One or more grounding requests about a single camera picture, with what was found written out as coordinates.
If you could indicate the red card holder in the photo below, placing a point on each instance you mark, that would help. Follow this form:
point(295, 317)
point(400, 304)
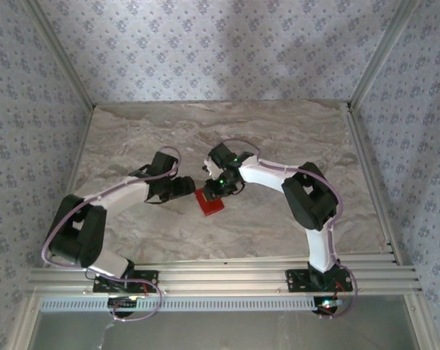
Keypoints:
point(212, 207)

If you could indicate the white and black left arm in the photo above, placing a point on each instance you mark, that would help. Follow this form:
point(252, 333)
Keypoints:
point(77, 237)

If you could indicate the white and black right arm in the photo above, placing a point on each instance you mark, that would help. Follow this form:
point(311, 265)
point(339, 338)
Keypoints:
point(311, 204)

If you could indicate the black left controller board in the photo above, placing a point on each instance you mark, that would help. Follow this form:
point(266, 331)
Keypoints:
point(123, 304)

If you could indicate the black controller board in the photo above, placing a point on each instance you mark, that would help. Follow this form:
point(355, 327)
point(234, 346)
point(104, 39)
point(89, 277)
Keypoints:
point(327, 305)
point(123, 304)

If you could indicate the black right controller board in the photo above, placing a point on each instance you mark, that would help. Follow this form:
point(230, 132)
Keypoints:
point(327, 305)

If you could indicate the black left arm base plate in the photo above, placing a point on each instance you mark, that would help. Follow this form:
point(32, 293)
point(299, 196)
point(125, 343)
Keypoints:
point(146, 279)

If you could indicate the aluminium mounting rail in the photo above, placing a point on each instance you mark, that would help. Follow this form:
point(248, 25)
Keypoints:
point(223, 277)

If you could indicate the aluminium side rail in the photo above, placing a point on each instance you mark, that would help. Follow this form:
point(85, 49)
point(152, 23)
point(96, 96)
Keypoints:
point(68, 189)
point(373, 182)

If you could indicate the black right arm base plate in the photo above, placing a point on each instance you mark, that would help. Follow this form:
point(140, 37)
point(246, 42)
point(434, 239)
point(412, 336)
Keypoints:
point(300, 280)

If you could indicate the aluminium frame post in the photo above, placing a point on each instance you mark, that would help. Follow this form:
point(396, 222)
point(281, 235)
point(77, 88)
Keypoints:
point(61, 58)
point(384, 54)

